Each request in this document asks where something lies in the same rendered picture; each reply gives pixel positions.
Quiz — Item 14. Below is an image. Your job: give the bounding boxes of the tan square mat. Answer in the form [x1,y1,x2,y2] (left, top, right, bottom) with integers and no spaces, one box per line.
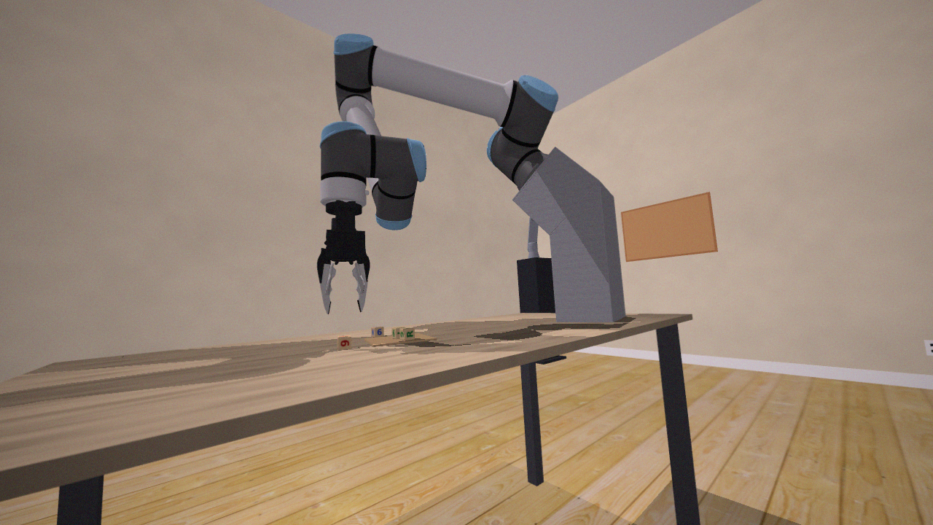
[364,333,437,347]

